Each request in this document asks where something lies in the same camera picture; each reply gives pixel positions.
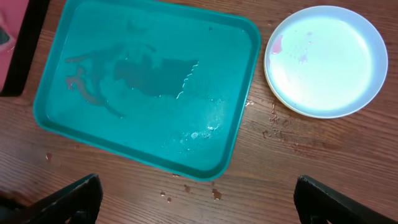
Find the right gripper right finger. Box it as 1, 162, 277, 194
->
294, 175, 397, 224

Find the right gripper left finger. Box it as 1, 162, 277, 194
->
1, 174, 103, 224

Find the light blue plate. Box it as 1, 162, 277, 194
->
264, 6, 389, 119

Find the teal plastic serving tray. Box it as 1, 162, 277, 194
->
33, 0, 261, 181

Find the black tray with red water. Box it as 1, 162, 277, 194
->
1, 0, 49, 96

